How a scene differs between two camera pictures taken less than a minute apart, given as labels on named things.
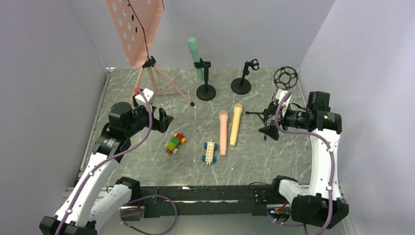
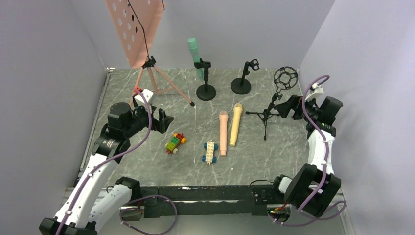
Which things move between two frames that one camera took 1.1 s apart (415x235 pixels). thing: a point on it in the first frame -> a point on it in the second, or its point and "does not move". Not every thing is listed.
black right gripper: (276, 121) -> (297, 108)
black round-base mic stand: (206, 92) does not move
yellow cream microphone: (237, 111) does not move
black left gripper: (157, 120) does not move
